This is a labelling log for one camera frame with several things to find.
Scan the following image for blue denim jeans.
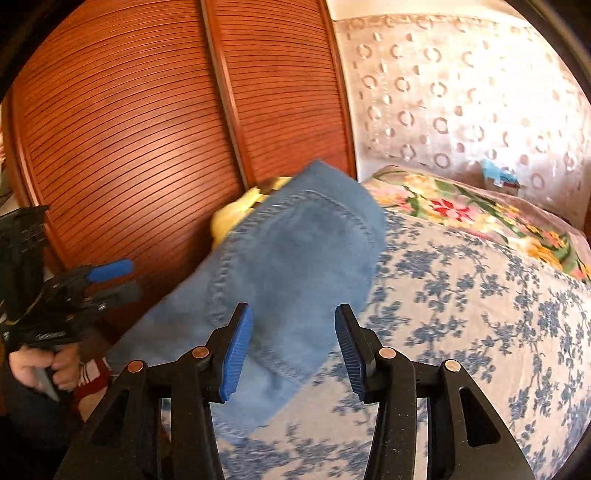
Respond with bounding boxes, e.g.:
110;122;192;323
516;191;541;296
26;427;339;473
106;161;386;443

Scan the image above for left hand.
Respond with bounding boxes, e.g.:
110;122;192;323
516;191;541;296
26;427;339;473
8;343;81;391

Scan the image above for yellow pikachu plush toy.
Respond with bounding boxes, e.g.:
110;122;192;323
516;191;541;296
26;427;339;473
211;176;290;249

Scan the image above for blue floral white bedspread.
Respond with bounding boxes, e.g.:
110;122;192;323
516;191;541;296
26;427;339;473
217;208;590;479

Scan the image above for wooden louvred wardrobe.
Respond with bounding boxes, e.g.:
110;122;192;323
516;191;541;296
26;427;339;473
1;1;356;330

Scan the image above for colourful floral pink blanket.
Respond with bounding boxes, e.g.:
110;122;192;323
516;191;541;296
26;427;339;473
363;165;590;284

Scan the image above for box with blue items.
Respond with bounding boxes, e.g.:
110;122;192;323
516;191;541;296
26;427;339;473
481;159;521;190

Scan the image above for circle patterned sheer curtain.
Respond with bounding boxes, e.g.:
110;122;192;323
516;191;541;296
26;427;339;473
335;14;590;227

